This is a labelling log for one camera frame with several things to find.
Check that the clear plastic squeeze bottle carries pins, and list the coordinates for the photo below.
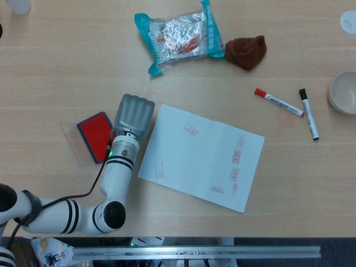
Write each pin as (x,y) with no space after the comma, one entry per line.
(19,5)

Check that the transparent ink pad lid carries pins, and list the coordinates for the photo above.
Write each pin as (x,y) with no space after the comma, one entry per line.
(71,139)

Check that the aluminium rail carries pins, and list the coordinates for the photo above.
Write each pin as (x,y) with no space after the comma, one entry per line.
(194,252)

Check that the red whiteboard marker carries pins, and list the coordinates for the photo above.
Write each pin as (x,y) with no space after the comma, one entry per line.
(279,102)

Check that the red ink pad dark frame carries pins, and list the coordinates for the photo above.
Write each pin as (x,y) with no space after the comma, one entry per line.
(96,133)

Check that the beige bowl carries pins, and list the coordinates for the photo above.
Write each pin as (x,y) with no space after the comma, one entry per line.
(345,91)

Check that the white printed plastic bag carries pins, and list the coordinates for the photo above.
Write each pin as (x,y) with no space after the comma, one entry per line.
(53,250)

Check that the black whiteboard marker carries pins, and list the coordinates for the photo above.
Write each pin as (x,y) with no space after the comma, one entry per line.
(309,114)

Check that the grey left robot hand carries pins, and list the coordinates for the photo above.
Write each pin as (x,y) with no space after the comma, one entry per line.
(135,116)

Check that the white paper sheet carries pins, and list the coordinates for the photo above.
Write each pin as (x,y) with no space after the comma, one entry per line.
(200,158)

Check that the teal and silver snack package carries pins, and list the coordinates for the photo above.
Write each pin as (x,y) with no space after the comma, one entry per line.
(180,39)

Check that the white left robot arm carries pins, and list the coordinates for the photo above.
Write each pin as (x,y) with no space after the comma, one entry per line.
(116,180)

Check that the brown folded cloth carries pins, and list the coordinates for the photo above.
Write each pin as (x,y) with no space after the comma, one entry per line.
(246,53)

